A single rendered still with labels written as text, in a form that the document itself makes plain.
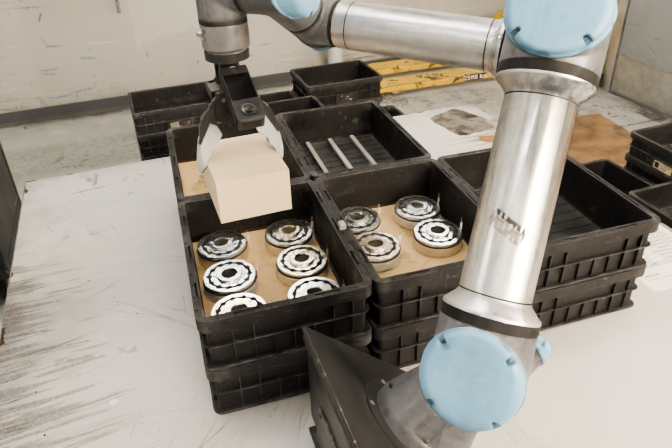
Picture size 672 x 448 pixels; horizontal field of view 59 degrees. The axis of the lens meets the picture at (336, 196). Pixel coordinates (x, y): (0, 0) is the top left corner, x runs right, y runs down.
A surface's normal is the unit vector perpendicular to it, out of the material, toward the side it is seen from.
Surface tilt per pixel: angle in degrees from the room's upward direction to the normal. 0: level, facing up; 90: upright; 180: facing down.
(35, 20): 90
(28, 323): 0
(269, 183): 90
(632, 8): 90
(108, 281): 0
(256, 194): 90
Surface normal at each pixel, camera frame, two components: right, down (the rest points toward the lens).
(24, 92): 0.36, 0.47
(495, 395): -0.40, 0.05
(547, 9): -0.33, -0.20
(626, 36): -0.93, 0.20
